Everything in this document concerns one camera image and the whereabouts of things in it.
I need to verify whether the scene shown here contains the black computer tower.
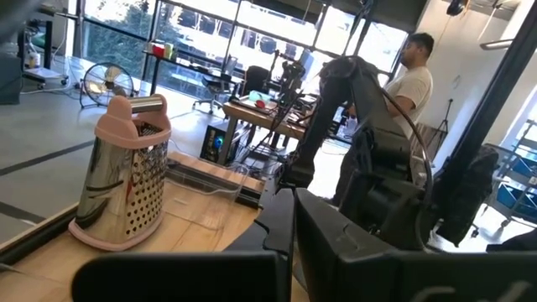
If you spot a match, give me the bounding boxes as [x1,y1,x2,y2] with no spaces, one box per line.
[199,120,232,164]

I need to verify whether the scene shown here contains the grey office chair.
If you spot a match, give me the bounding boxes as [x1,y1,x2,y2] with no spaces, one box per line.
[191,56,247,115]

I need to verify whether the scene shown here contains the ceiling lamp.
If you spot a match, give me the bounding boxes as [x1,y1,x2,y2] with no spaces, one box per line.
[479,38,515,52]

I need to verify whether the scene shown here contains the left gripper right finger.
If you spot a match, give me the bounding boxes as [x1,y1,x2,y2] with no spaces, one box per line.
[295,188,537,302]

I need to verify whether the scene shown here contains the metal cart blue bins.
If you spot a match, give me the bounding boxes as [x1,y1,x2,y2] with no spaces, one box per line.
[484,118,537,230]

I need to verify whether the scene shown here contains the black tripod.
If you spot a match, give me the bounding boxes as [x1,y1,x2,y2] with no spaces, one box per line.
[434,97,455,146]

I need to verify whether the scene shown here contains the black equipment cart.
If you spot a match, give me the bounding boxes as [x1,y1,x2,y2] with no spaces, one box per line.
[16,16,71,90]

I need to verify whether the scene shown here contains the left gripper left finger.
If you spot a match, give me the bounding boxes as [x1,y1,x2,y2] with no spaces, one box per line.
[70,187,295,302]

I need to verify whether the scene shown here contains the clear plastic bin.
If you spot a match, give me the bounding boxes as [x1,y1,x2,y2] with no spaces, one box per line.
[161,161,264,238]

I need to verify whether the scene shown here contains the black table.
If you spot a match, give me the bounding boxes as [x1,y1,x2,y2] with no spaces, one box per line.
[141,49,247,98]

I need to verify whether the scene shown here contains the black floor fan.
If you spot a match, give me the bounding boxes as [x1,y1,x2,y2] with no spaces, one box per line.
[78,61,138,111]

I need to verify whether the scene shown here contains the black office chair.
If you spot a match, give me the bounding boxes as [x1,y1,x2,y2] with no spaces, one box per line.
[242,65,273,96]
[434,143,501,247]

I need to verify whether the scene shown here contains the pink steel box grater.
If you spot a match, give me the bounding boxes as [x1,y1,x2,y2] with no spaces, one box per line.
[67,93,173,253]

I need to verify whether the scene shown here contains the black upright beam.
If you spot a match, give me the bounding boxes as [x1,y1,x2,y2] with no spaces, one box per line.
[430,0,537,202]

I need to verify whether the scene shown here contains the wooden desk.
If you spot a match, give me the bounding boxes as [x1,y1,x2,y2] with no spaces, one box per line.
[221,99,314,165]

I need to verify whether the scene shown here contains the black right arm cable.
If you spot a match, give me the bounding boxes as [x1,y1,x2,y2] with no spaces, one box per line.
[377,86,435,251]

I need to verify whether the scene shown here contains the person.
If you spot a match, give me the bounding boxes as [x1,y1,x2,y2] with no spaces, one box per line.
[344,32,435,142]

